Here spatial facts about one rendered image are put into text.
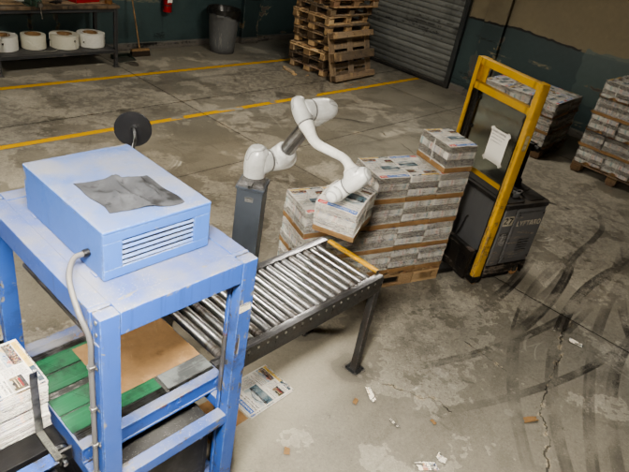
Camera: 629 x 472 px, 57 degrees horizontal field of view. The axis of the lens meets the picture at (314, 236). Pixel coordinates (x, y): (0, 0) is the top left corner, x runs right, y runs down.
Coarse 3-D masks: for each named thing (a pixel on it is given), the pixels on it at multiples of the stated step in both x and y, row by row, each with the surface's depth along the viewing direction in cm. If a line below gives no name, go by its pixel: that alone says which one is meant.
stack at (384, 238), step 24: (288, 192) 445; (312, 192) 448; (312, 216) 424; (384, 216) 458; (408, 216) 469; (288, 240) 454; (312, 240) 435; (336, 240) 447; (360, 240) 459; (384, 240) 470; (408, 240) 484; (360, 264) 474; (384, 264) 488; (408, 264) 501
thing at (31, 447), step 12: (48, 432) 234; (12, 444) 227; (24, 444) 228; (36, 444) 229; (60, 444) 232; (0, 456) 222; (12, 456) 223; (24, 456) 224; (36, 456) 225; (48, 456) 226; (72, 456) 235; (0, 468) 218; (12, 468) 219; (24, 468) 220; (36, 468) 221; (48, 468) 222
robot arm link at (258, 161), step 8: (256, 144) 398; (248, 152) 395; (256, 152) 392; (264, 152) 394; (248, 160) 394; (256, 160) 393; (264, 160) 395; (272, 160) 401; (248, 168) 396; (256, 168) 395; (264, 168) 398; (272, 168) 404; (248, 176) 399; (256, 176) 399; (264, 176) 404
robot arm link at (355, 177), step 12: (312, 120) 350; (312, 132) 348; (312, 144) 348; (324, 144) 344; (336, 156) 339; (348, 156) 338; (348, 168) 333; (360, 168) 331; (348, 180) 332; (360, 180) 329; (348, 192) 336
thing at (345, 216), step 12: (324, 192) 372; (324, 204) 363; (336, 204) 363; (348, 204) 364; (360, 204) 366; (324, 216) 369; (336, 216) 364; (348, 216) 360; (360, 216) 369; (336, 228) 370; (348, 228) 366
